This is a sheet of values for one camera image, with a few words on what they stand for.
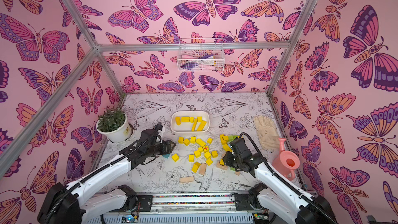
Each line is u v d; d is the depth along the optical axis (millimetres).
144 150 625
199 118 1036
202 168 849
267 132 976
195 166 835
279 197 473
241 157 625
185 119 1038
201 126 1025
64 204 390
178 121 1001
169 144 754
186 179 813
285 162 749
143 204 730
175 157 872
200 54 956
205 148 897
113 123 831
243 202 731
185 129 1004
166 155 870
